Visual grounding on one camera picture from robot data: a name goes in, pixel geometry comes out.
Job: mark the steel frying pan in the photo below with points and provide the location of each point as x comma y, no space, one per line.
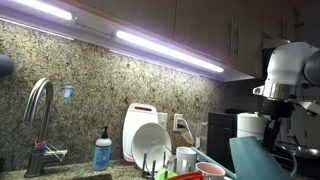
298,150

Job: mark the blue soap dispenser bottle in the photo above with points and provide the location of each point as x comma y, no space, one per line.
102,151

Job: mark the wooden upper cabinets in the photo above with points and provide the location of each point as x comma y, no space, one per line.
228,32

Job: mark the pink white mug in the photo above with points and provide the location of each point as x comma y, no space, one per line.
210,171

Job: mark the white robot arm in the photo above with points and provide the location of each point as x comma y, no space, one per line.
291,68

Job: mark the under-cabinet light bar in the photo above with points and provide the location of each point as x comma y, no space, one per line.
167,51
52,10

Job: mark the white light switch plate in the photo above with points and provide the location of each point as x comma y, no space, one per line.
162,119

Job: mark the metal dish rack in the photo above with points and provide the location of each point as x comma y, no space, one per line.
151,175

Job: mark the clear glass water tank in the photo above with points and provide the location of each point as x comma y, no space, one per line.
201,136

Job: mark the white pink cutting board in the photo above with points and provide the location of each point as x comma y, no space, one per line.
136,116

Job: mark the green plastic bowl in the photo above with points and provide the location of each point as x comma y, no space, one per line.
164,173

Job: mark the right under-cabinet light bar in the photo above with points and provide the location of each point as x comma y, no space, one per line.
167,51

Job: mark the white plug with cable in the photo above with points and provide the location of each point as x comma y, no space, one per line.
187,135

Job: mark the small white plate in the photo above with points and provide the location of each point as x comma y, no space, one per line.
157,157

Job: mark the left under-cabinet light bar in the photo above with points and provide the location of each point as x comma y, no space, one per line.
52,10

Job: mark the white wall outlet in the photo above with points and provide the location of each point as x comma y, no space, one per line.
177,122

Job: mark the dark round wall object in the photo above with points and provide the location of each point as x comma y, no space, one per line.
6,66

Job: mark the large white bowl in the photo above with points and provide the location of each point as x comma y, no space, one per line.
146,137

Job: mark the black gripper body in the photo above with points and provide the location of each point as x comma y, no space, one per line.
275,110

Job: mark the range hood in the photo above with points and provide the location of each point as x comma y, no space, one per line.
269,44

